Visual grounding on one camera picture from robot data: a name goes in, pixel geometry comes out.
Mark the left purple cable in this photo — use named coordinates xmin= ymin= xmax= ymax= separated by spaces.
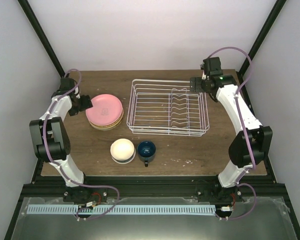
xmin=41 ymin=68 xmax=121 ymax=221

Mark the metal front sheet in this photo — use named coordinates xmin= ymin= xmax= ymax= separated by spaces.
xmin=5 ymin=197 xmax=298 ymax=240

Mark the right black frame post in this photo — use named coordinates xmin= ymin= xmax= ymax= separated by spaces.
xmin=248 ymin=0 xmax=287 ymax=60

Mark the white wire dish rack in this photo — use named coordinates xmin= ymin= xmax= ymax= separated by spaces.
xmin=126 ymin=79 xmax=210 ymax=137

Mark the dark blue mug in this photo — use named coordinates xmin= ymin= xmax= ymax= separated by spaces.
xmin=136 ymin=141 xmax=157 ymax=167

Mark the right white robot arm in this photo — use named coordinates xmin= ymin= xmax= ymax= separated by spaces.
xmin=190 ymin=57 xmax=273 ymax=202

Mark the light blue slotted strip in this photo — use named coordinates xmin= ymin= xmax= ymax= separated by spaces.
xmin=26 ymin=204 xmax=216 ymax=216

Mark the purple cable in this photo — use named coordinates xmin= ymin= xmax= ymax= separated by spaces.
xmin=209 ymin=46 xmax=257 ymax=221
xmin=41 ymin=68 xmax=121 ymax=221

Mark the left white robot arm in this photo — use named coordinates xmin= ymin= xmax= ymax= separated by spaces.
xmin=29 ymin=76 xmax=93 ymax=202

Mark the cream and blue bowl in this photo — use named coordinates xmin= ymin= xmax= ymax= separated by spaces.
xmin=110 ymin=138 xmax=135 ymax=162

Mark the cream shallow bowl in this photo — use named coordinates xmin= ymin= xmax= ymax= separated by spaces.
xmin=111 ymin=150 xmax=136 ymax=165

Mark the pink plate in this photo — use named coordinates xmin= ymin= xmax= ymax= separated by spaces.
xmin=85 ymin=94 xmax=123 ymax=126

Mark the beige plate stack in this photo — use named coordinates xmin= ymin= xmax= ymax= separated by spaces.
xmin=88 ymin=109 xmax=123 ymax=129

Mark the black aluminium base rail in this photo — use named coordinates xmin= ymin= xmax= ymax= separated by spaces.
xmin=22 ymin=175 xmax=288 ymax=203

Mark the black frame post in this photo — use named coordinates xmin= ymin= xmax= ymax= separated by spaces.
xmin=17 ymin=0 xmax=65 ymax=77
xmin=248 ymin=0 xmax=287 ymax=60

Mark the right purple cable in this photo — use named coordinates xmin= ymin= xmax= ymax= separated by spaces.
xmin=209 ymin=46 xmax=257 ymax=221

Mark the left black frame post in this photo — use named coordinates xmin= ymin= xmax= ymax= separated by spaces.
xmin=17 ymin=0 xmax=65 ymax=77

